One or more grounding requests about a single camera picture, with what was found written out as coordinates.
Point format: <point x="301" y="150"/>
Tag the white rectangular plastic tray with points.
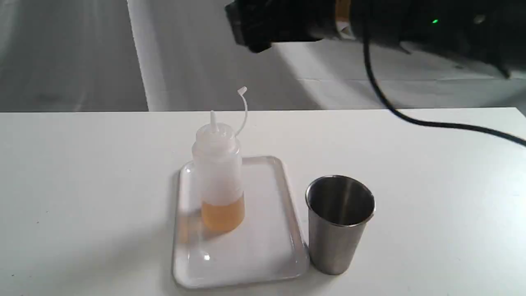
<point x="267" y="246"/>

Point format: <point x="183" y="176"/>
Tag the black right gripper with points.
<point x="258" y="24"/>

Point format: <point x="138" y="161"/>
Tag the translucent plastic squeeze bottle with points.
<point x="217" y="158"/>

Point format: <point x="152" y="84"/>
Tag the stainless steel cup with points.
<point x="339" y="208"/>

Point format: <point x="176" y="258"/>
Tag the grey fabric backdrop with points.
<point x="180" y="55"/>

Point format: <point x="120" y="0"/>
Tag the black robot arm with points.
<point x="489" y="31"/>

